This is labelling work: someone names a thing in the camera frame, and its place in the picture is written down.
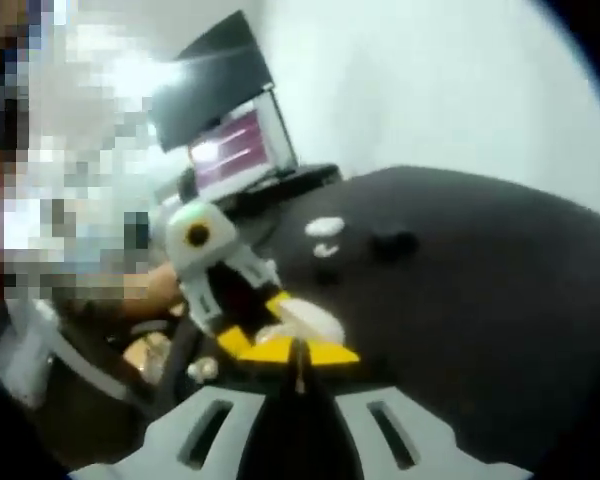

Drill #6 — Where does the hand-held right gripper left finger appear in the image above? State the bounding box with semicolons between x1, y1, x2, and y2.
69;341;301;480

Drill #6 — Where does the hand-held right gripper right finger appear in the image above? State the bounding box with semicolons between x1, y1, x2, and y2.
299;339;534;480

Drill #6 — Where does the cream clamshell charging case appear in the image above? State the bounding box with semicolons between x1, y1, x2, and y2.
252;298;347;349

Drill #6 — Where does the white charging case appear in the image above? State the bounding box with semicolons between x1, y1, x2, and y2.
304;218;344;239

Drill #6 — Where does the black charging case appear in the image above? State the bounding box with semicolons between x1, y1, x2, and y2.
372;231;421;262

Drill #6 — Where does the tan metallic object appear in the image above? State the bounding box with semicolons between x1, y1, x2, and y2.
124;332;171;372

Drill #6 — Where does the laptop with purple screen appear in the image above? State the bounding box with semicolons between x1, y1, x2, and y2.
187;84;345;201

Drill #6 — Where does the black table mat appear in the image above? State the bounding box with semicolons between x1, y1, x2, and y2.
199;164;600;471

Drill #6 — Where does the black monitor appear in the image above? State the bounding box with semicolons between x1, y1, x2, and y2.
147;9;275;154

